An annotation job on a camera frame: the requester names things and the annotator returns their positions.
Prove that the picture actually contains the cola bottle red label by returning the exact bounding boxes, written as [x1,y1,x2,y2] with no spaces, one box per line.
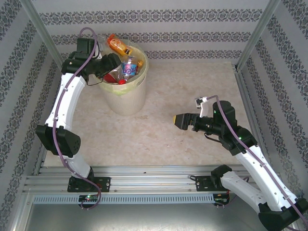
[103,69,126,85]

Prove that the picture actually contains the water bottle blue pink label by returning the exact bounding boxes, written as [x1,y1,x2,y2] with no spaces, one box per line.
[121,56,137,81]

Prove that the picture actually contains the orange juice bottle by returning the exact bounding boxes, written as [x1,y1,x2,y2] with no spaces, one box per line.
[107,33,144,67]

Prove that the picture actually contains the cream ribbed plastic bin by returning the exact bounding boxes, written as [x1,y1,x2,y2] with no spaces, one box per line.
[97,42,149,117]

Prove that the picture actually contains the grey metal front panel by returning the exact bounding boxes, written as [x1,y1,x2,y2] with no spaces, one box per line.
[13,192,299,231]

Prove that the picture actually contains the circuit board green light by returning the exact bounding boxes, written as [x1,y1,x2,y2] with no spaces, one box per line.
[78,193,100,203]

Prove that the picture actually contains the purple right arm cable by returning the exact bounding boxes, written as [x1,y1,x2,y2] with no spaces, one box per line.
[206,95,308,221]

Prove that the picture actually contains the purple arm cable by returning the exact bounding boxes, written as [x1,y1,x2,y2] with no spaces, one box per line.
[53,27,103,210]
[206,95,308,221]

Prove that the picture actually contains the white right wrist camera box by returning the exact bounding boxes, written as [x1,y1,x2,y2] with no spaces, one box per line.
[194,96,210,117]

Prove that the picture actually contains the thin black right gripper cable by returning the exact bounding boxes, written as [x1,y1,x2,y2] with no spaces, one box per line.
[204,133,221,143]

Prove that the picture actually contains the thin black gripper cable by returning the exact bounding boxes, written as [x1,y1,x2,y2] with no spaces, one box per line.
[204,133,221,143]
[86,73,103,87]

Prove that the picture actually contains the thin black left gripper cable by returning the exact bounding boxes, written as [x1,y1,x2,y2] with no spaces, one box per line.
[86,73,103,87]

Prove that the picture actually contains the aluminium side rail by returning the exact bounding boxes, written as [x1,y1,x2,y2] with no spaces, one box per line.
[234,69,276,174]
[33,71,70,176]

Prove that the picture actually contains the aluminium front rail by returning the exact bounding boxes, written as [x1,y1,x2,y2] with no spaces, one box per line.
[23,165,283,193]

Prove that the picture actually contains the aluminium frame post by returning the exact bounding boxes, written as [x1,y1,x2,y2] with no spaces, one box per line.
[20,0,70,74]
[233,0,282,72]

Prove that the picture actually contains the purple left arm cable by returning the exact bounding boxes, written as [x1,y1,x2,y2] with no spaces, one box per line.
[53,27,103,210]

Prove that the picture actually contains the circuit board red wires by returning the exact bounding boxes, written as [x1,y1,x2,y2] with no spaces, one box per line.
[213,193,231,205]

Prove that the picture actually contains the grey slotted cable duct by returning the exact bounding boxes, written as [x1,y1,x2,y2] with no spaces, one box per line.
[32,193,215,205]

